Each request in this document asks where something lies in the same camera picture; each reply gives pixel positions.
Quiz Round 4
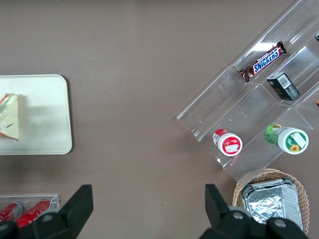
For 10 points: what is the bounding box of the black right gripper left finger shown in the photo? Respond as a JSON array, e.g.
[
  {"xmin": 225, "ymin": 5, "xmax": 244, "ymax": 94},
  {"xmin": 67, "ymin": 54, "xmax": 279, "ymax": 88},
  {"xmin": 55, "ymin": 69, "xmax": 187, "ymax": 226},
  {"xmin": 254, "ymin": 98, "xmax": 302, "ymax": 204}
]
[{"xmin": 0, "ymin": 184, "xmax": 94, "ymax": 239}]

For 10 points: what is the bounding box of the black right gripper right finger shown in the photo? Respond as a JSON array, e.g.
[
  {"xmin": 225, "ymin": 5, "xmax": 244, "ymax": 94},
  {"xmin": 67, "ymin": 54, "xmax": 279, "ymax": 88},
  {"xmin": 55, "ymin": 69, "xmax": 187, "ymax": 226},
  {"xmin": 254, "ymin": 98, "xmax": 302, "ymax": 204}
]
[{"xmin": 198, "ymin": 183, "xmax": 309, "ymax": 239}]

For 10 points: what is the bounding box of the triangular sandwich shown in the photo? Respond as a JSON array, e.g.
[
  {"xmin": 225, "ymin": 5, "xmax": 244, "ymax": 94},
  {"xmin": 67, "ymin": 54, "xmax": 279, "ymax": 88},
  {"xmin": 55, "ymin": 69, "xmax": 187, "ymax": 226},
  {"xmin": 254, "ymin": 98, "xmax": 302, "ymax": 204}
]
[{"xmin": 0, "ymin": 93, "xmax": 20, "ymax": 142}]

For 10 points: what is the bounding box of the light tan wicker basket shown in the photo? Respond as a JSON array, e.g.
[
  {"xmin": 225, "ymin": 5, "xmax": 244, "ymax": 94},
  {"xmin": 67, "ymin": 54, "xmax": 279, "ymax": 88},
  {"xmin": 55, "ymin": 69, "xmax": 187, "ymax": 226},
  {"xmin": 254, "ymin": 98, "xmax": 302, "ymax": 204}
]
[{"xmin": 232, "ymin": 168, "xmax": 310, "ymax": 235}]

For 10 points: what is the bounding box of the cream rectangular tray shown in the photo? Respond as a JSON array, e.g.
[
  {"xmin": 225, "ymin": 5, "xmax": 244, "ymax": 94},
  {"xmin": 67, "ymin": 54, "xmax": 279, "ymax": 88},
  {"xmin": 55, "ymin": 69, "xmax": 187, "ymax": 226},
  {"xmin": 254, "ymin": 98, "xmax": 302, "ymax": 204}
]
[{"xmin": 0, "ymin": 74, "xmax": 73, "ymax": 156}]

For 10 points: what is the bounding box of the clear acrylic bottle rack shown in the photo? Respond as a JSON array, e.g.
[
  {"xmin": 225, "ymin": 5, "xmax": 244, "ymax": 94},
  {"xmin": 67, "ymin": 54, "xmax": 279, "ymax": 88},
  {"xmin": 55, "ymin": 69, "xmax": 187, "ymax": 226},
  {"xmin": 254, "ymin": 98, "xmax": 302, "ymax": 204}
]
[{"xmin": 0, "ymin": 194, "xmax": 61, "ymax": 223}]

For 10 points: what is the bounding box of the red cola bottle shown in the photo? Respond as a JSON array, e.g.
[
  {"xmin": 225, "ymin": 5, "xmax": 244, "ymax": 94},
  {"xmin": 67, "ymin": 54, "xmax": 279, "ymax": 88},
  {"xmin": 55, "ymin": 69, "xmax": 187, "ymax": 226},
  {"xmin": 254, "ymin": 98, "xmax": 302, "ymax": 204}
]
[
  {"xmin": 0, "ymin": 202, "xmax": 24, "ymax": 223},
  {"xmin": 15, "ymin": 199, "xmax": 52, "ymax": 229}
]

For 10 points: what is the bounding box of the aluminium foil container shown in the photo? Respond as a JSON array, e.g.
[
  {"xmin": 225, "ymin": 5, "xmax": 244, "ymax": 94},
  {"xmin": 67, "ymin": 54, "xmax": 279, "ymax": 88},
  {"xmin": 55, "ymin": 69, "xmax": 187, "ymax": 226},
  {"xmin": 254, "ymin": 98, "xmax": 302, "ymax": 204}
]
[{"xmin": 240, "ymin": 177, "xmax": 304, "ymax": 232}]

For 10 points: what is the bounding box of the red yogurt cup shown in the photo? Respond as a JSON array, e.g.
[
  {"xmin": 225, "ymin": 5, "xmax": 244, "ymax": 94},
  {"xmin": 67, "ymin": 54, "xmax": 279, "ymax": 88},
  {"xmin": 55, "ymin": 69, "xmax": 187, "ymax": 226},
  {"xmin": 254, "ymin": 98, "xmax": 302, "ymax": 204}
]
[{"xmin": 212, "ymin": 128, "xmax": 243, "ymax": 157}]

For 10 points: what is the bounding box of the green yogurt cup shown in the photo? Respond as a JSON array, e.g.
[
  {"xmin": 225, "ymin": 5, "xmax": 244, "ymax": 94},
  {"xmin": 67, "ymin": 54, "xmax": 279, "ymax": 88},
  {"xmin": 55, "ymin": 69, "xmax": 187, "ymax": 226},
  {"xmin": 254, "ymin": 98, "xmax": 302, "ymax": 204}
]
[{"xmin": 264, "ymin": 123, "xmax": 310, "ymax": 155}]

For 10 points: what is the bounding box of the clear acrylic stepped display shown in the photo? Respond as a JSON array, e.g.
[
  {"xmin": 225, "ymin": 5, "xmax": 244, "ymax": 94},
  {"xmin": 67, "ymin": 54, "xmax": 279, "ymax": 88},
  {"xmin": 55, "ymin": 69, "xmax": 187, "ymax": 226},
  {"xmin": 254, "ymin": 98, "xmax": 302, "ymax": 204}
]
[{"xmin": 176, "ymin": 0, "xmax": 319, "ymax": 183}]

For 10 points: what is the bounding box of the small black carton box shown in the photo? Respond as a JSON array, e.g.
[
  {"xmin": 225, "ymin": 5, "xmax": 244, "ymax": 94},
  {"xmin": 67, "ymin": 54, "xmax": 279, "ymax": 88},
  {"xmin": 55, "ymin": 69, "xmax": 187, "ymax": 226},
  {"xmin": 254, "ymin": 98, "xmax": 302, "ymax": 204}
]
[{"xmin": 266, "ymin": 72, "xmax": 301, "ymax": 101}]

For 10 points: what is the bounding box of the snickers chocolate bar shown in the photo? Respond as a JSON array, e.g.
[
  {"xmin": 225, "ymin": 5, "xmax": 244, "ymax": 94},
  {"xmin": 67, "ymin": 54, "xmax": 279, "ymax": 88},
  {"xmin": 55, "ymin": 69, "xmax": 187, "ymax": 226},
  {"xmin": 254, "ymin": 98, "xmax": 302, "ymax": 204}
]
[{"xmin": 239, "ymin": 40, "xmax": 288, "ymax": 83}]

